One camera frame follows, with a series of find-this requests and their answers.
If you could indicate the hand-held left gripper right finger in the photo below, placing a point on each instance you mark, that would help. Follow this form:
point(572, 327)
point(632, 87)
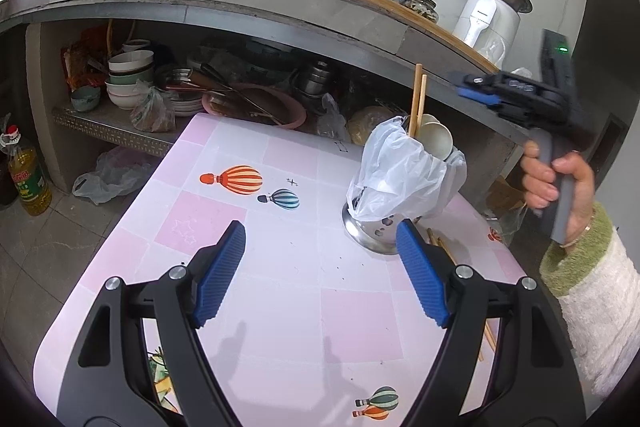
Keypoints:
point(422, 277)

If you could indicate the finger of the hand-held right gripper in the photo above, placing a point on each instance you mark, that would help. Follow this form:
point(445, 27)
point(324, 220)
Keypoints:
point(477, 95)
point(500, 83)

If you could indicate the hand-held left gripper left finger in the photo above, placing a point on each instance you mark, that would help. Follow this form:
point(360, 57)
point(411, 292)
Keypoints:
point(220, 277)

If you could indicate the single wooden chopstick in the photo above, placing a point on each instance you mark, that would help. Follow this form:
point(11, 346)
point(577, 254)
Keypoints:
point(415, 97)
point(423, 97)
point(446, 252)
point(433, 237)

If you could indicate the white round soup spoon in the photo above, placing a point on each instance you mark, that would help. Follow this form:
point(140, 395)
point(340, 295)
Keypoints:
point(441, 142)

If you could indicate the steel utensil holder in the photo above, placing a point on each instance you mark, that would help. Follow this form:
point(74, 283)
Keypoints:
point(375, 234)

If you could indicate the white plastic liner bag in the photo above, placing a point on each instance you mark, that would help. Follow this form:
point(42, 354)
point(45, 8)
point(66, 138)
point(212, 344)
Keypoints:
point(400, 177)

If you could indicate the person's right forearm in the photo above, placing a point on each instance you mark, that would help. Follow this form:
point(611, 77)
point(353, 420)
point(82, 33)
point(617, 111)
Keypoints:
point(600, 307)

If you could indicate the person's right hand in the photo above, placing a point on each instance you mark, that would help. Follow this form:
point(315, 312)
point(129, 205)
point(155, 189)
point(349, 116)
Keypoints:
point(582, 197)

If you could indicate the white kitchen appliance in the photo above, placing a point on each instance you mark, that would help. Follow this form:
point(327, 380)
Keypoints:
point(482, 17)

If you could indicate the cardboard box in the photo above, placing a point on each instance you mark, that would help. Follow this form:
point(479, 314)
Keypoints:
point(502, 197)

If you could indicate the clear bag of yellow food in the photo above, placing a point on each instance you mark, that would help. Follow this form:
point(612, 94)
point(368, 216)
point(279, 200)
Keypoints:
point(370, 124)

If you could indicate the knotted clear plastic bag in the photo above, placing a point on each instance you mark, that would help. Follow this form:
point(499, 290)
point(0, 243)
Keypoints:
point(330, 122)

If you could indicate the stacked steel pots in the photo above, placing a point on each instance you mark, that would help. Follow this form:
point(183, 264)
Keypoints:
point(315, 79)

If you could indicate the stack of white plates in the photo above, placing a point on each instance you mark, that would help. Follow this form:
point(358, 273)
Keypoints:
point(185, 107)

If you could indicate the clear bag of brown food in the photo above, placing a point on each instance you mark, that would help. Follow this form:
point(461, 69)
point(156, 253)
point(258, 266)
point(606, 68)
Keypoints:
point(152, 112)

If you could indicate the pink plastic basin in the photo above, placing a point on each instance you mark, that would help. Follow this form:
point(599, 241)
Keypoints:
point(295, 112)

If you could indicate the yellow cooking oil bottle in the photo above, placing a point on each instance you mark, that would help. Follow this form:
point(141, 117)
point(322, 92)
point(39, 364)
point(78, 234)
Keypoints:
point(27, 182)

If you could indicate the stack of bowls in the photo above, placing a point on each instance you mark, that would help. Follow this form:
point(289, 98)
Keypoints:
point(130, 77)

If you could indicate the green bowl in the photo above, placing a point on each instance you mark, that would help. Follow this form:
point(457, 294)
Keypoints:
point(85, 99)

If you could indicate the red packaging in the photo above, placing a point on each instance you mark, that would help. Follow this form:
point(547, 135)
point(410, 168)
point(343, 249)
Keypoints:
point(80, 62)

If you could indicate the concrete kitchen counter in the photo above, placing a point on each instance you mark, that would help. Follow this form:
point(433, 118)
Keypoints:
point(200, 2)

